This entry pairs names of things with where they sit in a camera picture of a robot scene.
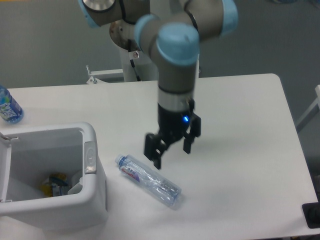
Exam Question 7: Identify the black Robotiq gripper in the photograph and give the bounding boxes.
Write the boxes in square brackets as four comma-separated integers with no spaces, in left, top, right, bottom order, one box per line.
[144,104,201,170]

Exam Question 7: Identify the crushed clear plastic water bottle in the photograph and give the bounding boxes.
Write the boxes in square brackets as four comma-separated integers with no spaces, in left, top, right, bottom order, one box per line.
[114,154,182,207]

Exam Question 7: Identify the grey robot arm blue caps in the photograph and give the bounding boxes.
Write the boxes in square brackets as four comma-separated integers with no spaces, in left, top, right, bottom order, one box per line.
[78,0,239,169]

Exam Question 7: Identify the yellow and blue trash wrappers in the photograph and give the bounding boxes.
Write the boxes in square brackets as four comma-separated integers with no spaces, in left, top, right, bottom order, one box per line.
[39,172,71,197]

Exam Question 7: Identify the white plastic trash can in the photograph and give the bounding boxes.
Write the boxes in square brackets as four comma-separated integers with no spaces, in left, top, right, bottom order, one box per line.
[0,122,108,230]

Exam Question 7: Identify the blue labelled drink bottle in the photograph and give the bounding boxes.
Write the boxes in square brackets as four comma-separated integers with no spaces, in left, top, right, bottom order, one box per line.
[0,85,24,124]

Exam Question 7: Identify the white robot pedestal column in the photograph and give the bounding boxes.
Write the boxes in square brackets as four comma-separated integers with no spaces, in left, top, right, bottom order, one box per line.
[109,19,161,83]

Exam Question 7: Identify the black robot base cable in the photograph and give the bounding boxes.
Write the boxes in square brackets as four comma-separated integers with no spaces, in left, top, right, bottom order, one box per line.
[127,38,142,82]

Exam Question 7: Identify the white frame at right edge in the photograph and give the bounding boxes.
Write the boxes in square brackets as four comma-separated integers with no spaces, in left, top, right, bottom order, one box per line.
[295,85,320,133]

